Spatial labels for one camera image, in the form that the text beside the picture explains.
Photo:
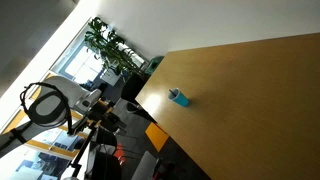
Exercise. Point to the green bin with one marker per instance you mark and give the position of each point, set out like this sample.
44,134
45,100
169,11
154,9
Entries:
154,65

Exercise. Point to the grey chair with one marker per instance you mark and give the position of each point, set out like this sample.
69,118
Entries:
145,166

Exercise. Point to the black pen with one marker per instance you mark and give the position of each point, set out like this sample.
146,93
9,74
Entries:
172,91

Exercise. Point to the blue paper cup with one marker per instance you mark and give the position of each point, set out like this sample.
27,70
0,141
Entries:
181,99

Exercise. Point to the bright window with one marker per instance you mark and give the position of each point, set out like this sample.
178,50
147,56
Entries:
80,63

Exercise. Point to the black camera stand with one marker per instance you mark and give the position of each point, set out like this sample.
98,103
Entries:
81,153

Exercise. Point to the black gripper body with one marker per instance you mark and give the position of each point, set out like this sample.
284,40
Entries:
108,121

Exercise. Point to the green leafy plant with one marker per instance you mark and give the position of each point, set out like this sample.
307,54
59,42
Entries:
106,46

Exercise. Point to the black office chair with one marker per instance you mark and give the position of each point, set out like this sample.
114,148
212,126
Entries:
105,166
131,88

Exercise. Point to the orange red stool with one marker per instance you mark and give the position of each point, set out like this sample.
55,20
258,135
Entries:
119,154

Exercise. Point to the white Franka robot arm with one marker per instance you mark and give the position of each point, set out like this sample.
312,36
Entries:
63,86

